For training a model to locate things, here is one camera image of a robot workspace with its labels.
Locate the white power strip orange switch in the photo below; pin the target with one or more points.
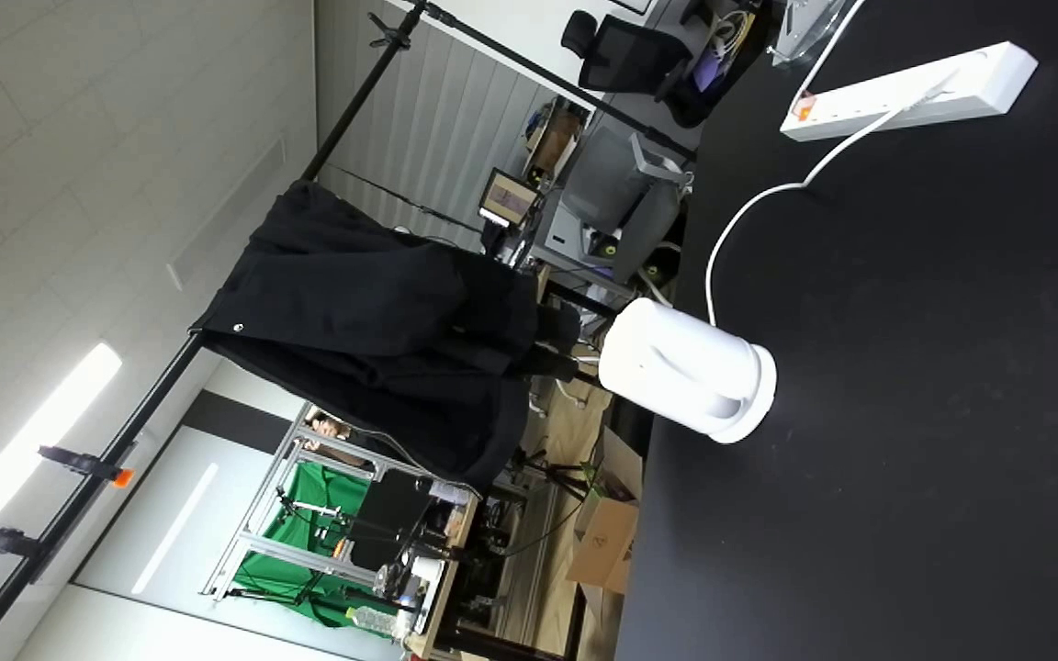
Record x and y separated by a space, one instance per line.
997 73

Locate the white cylindrical device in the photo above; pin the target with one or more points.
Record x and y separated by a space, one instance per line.
679 364

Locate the grey office chair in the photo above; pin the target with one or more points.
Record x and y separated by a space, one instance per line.
608 187

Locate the black backdrop cloth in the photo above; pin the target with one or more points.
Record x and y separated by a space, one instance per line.
358 331

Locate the cardboard box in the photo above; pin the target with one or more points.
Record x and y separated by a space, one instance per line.
606 544

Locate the black screen on rack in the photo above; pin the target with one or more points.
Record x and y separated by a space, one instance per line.
388 521

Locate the green cloth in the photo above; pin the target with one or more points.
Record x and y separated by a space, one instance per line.
322 492

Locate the black office chair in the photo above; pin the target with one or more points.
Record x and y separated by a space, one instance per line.
635 56

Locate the black clamp orange tip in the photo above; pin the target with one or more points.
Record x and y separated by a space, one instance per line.
85 465

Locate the long ceiling light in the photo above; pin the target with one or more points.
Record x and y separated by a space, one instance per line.
46 428

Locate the white ribbed wall panel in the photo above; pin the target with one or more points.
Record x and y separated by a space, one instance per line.
456 122

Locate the black backdrop stand frame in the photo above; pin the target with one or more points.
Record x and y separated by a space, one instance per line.
346 116

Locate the aluminium frame rack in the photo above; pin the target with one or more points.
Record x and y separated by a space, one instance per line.
263 548

